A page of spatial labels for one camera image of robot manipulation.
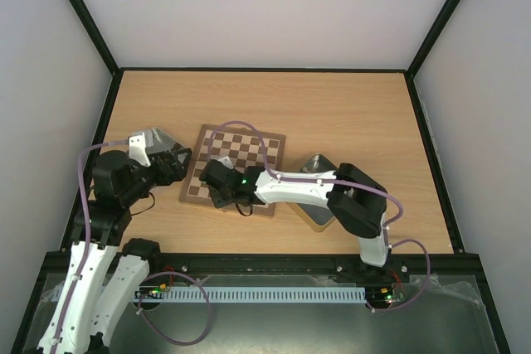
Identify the black aluminium frame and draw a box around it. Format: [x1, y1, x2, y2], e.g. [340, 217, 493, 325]
[11, 0, 510, 353]

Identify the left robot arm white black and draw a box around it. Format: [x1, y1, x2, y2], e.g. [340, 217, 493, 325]
[36, 138, 192, 353]

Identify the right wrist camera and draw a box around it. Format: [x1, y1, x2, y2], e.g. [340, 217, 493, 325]
[217, 156, 234, 169]

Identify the gold tin with light pieces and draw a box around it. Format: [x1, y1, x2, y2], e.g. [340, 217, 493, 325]
[288, 153, 337, 233]

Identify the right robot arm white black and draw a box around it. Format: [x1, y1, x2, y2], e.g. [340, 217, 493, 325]
[199, 157, 391, 281]

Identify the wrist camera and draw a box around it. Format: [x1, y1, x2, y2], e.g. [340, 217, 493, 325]
[217, 156, 234, 169]
[128, 129, 153, 165]

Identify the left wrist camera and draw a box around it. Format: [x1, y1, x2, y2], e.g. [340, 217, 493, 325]
[128, 129, 153, 165]

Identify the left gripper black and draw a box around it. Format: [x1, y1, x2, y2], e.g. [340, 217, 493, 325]
[122, 148, 193, 206]

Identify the purple cable loop front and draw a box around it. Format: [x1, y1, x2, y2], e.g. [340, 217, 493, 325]
[136, 269, 213, 346]

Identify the wooden chess board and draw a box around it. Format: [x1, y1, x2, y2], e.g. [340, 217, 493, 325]
[179, 124, 286, 217]

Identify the light blue cable duct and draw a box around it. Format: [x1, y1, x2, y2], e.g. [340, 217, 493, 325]
[144, 287, 367, 304]

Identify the silver tin with dark pieces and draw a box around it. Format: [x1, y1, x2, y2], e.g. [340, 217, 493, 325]
[147, 128, 181, 162]

